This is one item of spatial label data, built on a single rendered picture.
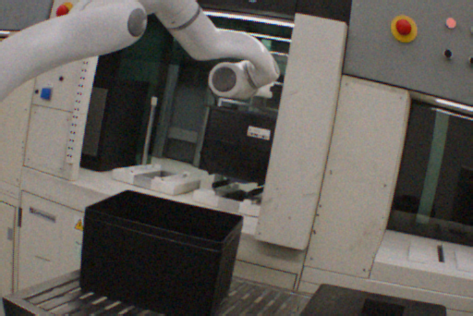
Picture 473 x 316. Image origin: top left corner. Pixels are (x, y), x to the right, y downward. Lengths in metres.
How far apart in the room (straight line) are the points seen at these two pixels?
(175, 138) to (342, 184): 1.20
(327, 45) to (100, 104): 0.82
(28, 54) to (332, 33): 0.69
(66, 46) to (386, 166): 0.76
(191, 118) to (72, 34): 1.43
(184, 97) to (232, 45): 1.11
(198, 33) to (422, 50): 0.52
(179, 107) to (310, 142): 1.20
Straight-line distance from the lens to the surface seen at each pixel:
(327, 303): 1.06
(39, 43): 1.05
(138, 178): 1.77
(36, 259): 1.80
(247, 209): 1.65
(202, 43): 1.35
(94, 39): 1.09
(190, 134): 2.43
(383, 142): 1.37
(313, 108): 1.34
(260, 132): 1.62
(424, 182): 1.82
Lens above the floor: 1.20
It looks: 6 degrees down
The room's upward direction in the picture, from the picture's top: 11 degrees clockwise
